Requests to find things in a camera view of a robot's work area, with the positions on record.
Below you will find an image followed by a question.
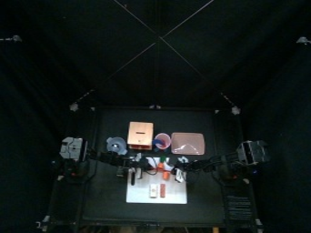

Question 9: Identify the light blue toy bowl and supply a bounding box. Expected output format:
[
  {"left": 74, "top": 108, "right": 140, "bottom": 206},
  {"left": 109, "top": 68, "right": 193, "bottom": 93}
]
[{"left": 105, "top": 137, "right": 128, "bottom": 156}]

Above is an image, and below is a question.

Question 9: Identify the copper toy toaster box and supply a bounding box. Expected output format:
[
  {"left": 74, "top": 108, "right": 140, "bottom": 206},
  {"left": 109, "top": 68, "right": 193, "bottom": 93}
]
[{"left": 127, "top": 121, "right": 156, "bottom": 151}]

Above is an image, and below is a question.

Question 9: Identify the white text label sticker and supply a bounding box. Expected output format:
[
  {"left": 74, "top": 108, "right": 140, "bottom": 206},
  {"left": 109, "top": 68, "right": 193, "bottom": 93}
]
[{"left": 225, "top": 194, "right": 252, "bottom": 222}]

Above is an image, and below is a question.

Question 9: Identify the white cutting board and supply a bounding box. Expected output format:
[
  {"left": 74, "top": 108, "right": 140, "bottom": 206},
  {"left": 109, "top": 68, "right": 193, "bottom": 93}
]
[{"left": 125, "top": 156, "right": 188, "bottom": 205}]

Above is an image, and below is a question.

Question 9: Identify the pink square plate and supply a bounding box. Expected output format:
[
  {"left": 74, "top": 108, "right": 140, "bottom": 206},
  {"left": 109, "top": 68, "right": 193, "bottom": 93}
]
[{"left": 169, "top": 131, "right": 207, "bottom": 156}]

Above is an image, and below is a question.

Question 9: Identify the thin diagonal frame wire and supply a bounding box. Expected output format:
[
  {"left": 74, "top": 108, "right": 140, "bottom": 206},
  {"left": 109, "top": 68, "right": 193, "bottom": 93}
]
[
  {"left": 72, "top": 0, "right": 215, "bottom": 107},
  {"left": 112, "top": 0, "right": 240, "bottom": 111}
]

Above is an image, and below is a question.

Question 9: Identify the orange toy carrot green top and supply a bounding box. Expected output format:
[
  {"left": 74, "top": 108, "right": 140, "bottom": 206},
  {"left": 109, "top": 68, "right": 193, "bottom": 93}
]
[{"left": 156, "top": 156, "right": 169, "bottom": 173}]

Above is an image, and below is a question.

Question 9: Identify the pink toy cup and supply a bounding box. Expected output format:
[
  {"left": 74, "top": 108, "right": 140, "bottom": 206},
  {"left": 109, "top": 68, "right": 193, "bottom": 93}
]
[{"left": 153, "top": 132, "right": 172, "bottom": 150}]

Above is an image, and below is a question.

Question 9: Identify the blue toy utensil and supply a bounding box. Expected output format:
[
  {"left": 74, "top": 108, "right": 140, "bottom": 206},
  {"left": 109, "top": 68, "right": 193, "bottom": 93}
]
[{"left": 153, "top": 138, "right": 168, "bottom": 150}]

